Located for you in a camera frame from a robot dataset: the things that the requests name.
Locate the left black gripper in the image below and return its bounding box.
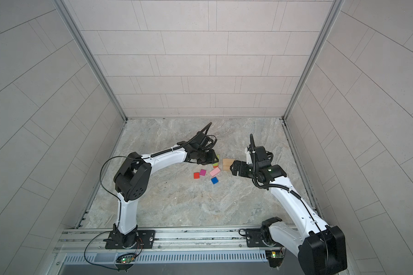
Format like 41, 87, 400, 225
195, 149, 221, 165

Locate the pink wood block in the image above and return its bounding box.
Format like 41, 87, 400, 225
209, 167, 221, 178

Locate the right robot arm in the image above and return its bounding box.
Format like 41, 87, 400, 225
231, 145, 348, 275

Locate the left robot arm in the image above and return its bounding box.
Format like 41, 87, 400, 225
104, 129, 219, 249

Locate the right circuit board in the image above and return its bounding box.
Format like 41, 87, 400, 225
265, 250, 285, 261

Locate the circuit board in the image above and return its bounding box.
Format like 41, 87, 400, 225
115, 253, 137, 264
265, 250, 285, 261

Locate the left circuit board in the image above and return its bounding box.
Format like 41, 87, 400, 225
115, 253, 137, 264

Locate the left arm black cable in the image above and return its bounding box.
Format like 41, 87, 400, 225
83, 121, 214, 272

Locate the aluminium mounting rail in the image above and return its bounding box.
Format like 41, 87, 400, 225
53, 222, 306, 254

